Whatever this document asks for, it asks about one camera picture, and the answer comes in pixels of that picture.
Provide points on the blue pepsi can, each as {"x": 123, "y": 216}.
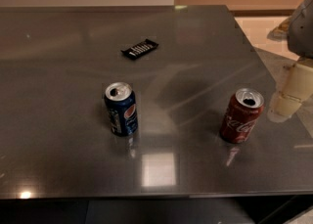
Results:
{"x": 120, "y": 102}

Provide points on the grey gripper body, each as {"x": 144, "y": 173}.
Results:
{"x": 301, "y": 33}

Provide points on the red coke can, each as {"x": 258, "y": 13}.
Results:
{"x": 244, "y": 109}

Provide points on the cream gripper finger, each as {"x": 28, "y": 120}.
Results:
{"x": 293, "y": 89}

